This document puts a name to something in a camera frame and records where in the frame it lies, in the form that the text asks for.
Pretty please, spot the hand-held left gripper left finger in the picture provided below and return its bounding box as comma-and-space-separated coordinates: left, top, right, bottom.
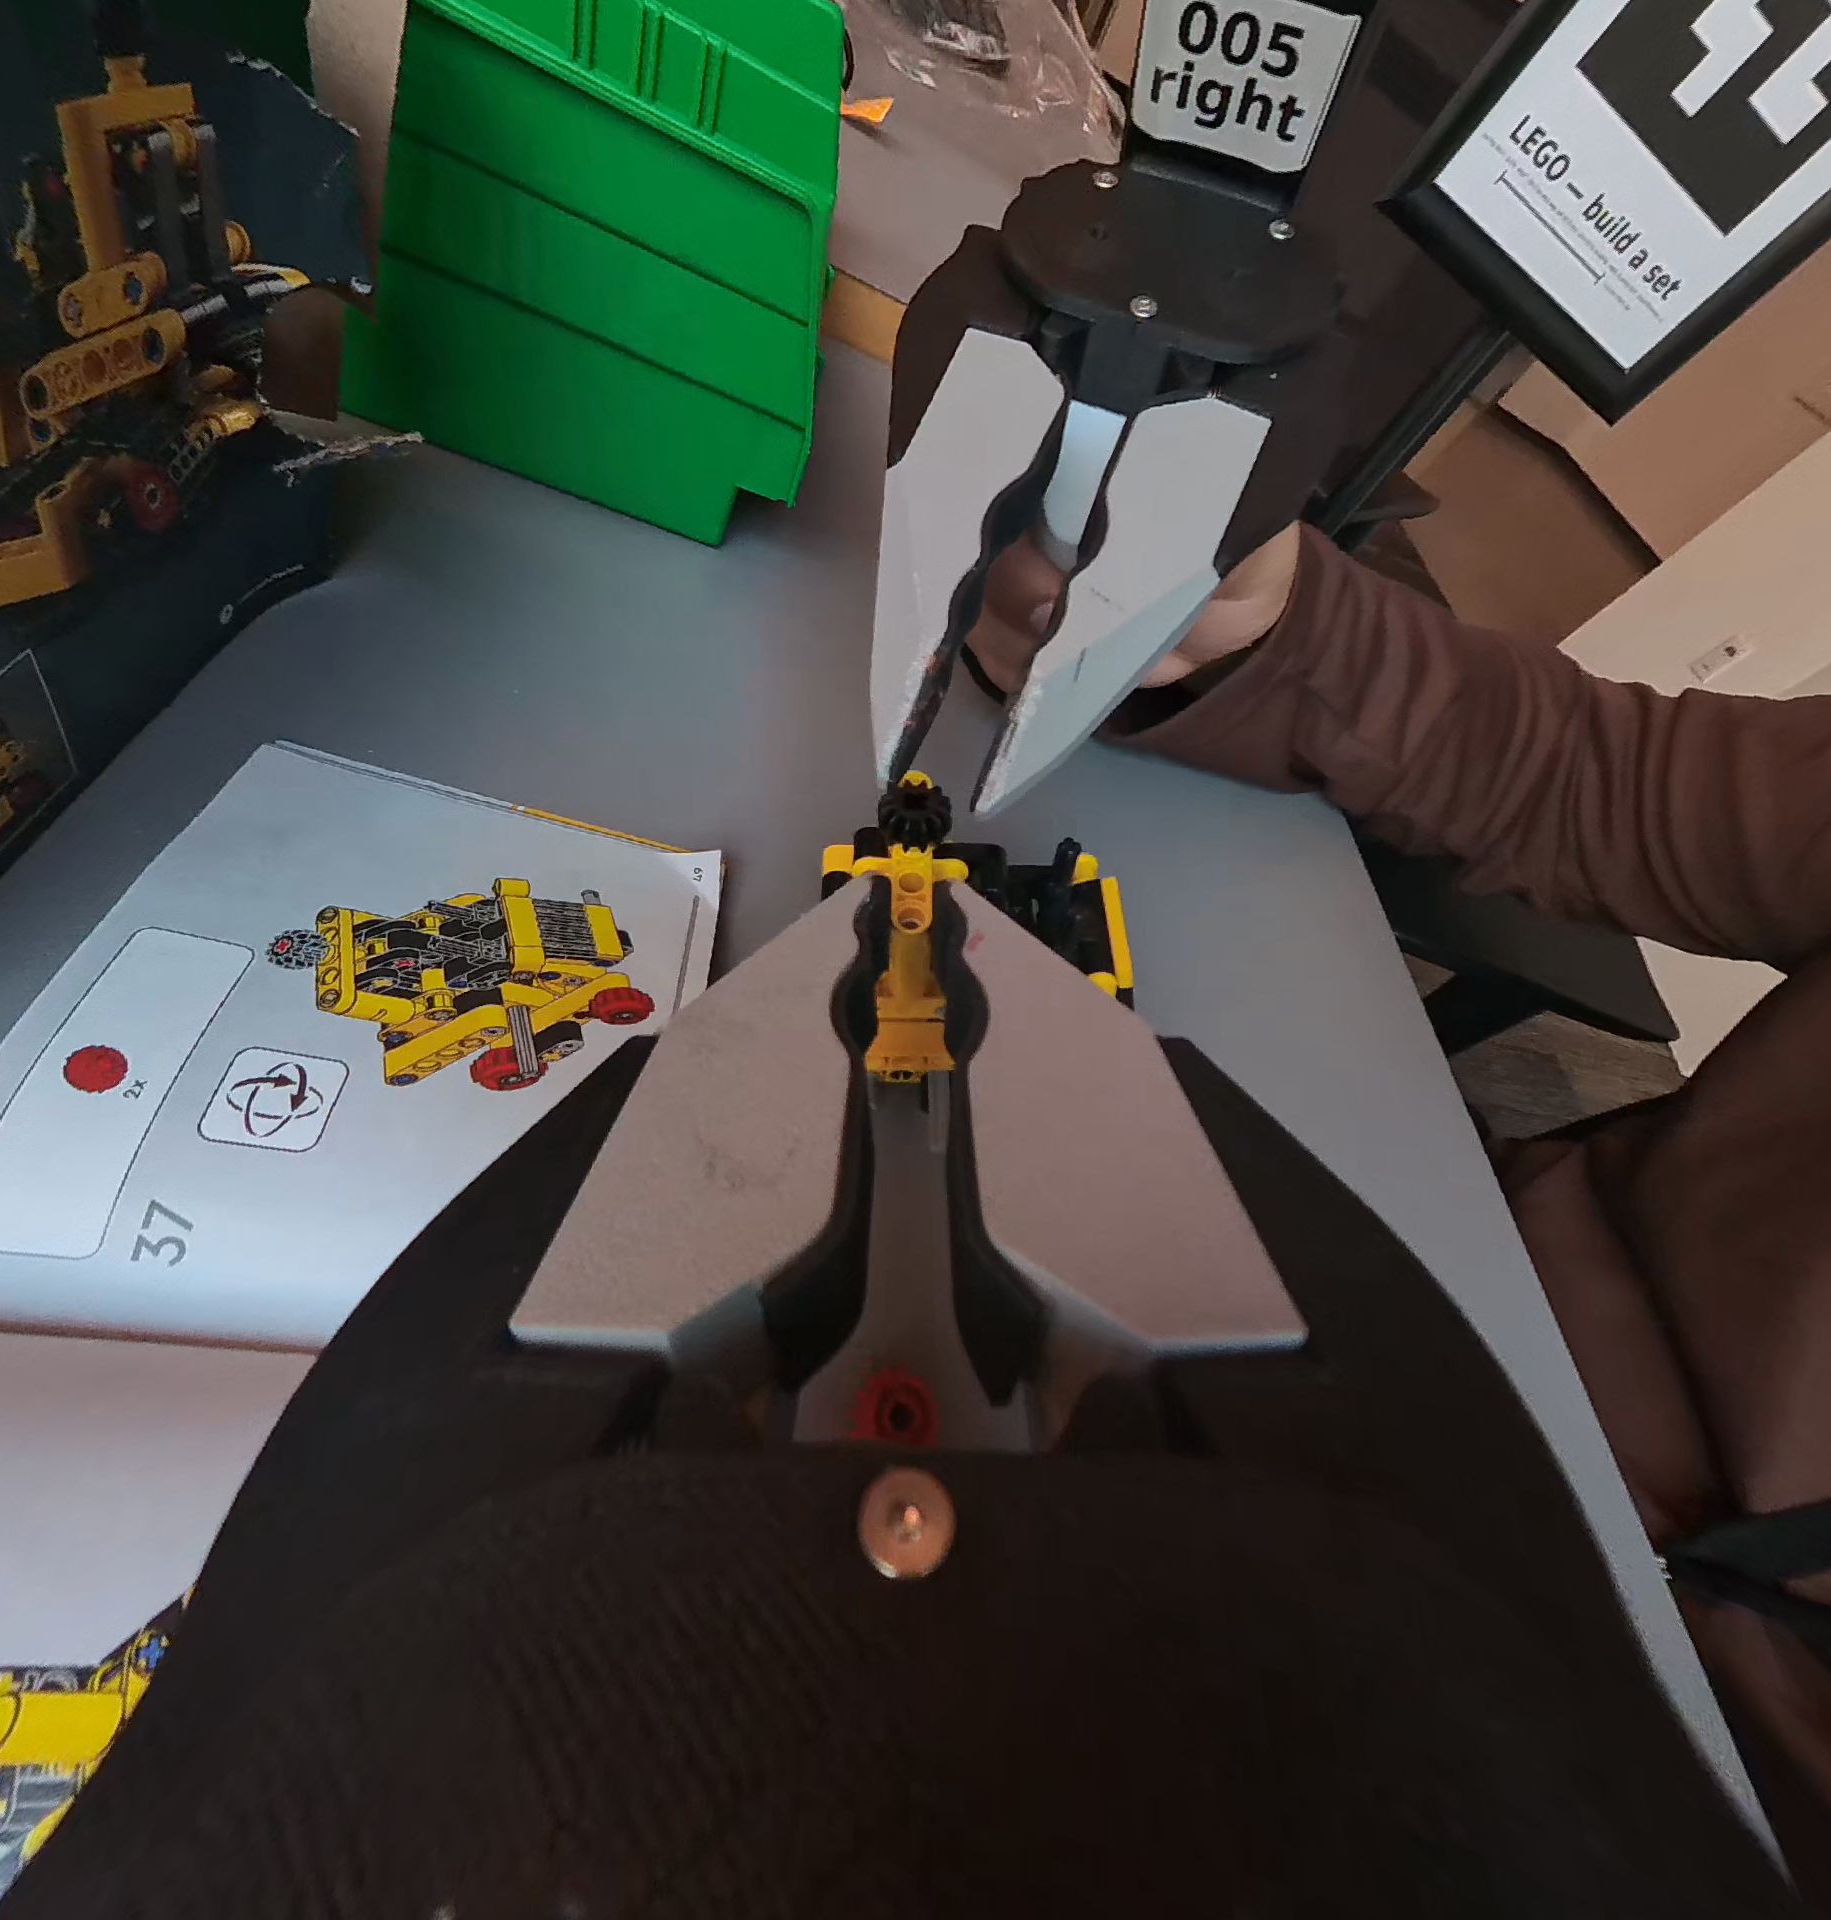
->
508, 870, 875, 1397

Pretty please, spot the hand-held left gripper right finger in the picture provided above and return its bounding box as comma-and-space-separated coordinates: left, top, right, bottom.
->
937, 871, 1313, 1411

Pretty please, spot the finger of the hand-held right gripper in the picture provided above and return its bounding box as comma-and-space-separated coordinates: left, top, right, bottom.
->
969, 389, 1277, 820
867, 322, 1069, 790

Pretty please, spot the yellow lego assembly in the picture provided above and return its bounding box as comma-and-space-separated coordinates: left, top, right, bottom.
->
819, 835, 969, 1085

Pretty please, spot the person's right forearm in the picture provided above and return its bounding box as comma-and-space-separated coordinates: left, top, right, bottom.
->
1101, 523, 1831, 962

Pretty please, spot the yellow black lego chassis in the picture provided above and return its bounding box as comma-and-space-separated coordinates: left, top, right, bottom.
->
951, 834, 1145, 1013

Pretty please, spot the red lego gear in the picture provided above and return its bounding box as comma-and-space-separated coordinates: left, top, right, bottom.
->
849, 1363, 939, 1446

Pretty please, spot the lego instruction booklet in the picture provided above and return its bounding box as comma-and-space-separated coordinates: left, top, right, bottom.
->
0, 737, 725, 1920

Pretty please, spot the dark printed lego box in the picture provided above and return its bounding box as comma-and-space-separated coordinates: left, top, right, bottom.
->
0, 0, 374, 919

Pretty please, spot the person's right hand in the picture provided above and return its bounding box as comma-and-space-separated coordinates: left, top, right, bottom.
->
963, 523, 1299, 700

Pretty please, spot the clear plastic bag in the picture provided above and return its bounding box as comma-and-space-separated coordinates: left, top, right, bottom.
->
839, 0, 1141, 168

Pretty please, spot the brown cardboard box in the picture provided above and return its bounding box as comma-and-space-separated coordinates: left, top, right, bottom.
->
1395, 351, 1667, 647

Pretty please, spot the green plastic bin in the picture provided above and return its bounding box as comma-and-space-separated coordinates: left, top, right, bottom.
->
338, 0, 845, 550

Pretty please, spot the black framed sign stand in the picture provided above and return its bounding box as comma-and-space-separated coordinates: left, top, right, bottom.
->
1305, 0, 1831, 559

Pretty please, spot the black chair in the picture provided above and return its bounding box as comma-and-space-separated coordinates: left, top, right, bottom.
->
1365, 809, 1681, 1051

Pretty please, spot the person's leg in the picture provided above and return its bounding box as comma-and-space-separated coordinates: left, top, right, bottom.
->
1499, 900, 1831, 1920

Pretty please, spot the black strap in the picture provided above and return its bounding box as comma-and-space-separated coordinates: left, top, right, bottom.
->
1665, 1492, 1831, 1651

